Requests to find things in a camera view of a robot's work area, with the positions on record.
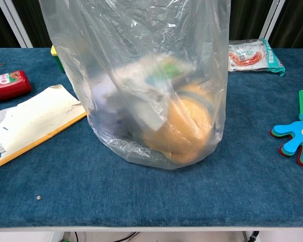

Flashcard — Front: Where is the clear plastic bag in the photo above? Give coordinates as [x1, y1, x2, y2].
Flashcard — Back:
[39, 0, 231, 170]

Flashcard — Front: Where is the white carton in bag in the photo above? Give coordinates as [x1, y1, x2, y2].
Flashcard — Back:
[116, 55, 192, 132]

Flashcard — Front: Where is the orange round bread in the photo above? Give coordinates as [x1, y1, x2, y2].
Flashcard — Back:
[142, 83, 215, 167]

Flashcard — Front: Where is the blue felt table cover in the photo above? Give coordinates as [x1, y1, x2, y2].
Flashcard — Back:
[0, 47, 303, 229]

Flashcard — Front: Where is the green tub with yellow lid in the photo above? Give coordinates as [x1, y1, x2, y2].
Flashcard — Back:
[50, 45, 66, 74]

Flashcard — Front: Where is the white yellow paper envelope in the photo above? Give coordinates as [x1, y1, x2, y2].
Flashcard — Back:
[0, 84, 88, 168]

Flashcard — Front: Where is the teal snack packet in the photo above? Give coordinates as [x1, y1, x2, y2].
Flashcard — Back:
[228, 38, 286, 77]

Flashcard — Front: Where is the black pleated curtain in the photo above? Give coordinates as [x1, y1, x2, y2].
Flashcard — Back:
[13, 0, 54, 48]
[269, 0, 303, 49]
[227, 0, 271, 41]
[0, 0, 22, 49]

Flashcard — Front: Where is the red ketchup squeeze bottle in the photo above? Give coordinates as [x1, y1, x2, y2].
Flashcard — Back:
[0, 70, 32, 102]

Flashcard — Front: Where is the blue hand clapper toy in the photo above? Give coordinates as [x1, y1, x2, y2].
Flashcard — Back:
[270, 90, 303, 167]

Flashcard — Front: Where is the white table frame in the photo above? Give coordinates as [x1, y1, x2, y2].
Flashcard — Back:
[0, 225, 303, 242]

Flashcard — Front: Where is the black cable under table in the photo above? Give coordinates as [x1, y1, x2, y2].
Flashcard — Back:
[74, 231, 140, 242]

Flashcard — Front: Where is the white frame post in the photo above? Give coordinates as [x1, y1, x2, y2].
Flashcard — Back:
[261, 0, 286, 41]
[0, 0, 34, 48]

